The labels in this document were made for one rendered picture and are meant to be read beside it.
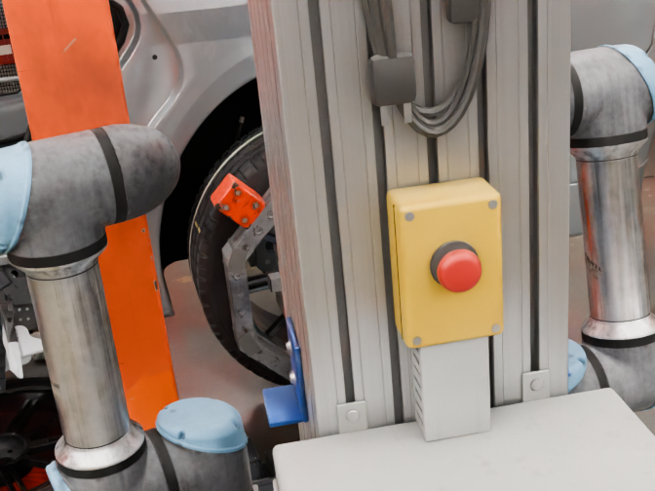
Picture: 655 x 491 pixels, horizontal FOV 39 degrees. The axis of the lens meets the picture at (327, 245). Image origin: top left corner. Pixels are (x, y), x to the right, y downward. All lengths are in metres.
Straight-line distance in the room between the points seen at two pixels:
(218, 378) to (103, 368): 2.34
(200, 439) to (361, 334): 0.46
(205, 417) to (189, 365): 2.34
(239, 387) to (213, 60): 1.61
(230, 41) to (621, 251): 1.08
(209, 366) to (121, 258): 1.97
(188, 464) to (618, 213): 0.68
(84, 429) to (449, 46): 0.69
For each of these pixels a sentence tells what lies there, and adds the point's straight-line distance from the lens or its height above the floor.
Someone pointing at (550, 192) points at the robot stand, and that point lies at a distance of 0.85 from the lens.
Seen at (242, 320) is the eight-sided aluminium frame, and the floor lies 0.81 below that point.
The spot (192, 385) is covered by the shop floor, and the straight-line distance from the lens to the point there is 3.50.
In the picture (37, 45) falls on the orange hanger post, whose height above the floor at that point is 1.50.
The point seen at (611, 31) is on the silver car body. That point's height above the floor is 1.28.
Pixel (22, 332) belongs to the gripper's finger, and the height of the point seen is 1.10.
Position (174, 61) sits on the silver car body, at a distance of 2.14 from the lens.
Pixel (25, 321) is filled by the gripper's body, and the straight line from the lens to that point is 1.55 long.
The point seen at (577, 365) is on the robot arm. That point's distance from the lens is 1.36.
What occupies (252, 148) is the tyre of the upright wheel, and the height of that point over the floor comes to 1.14.
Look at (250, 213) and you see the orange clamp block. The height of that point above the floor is 1.05.
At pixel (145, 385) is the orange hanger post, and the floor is 0.86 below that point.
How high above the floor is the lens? 1.73
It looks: 22 degrees down
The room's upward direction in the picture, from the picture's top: 6 degrees counter-clockwise
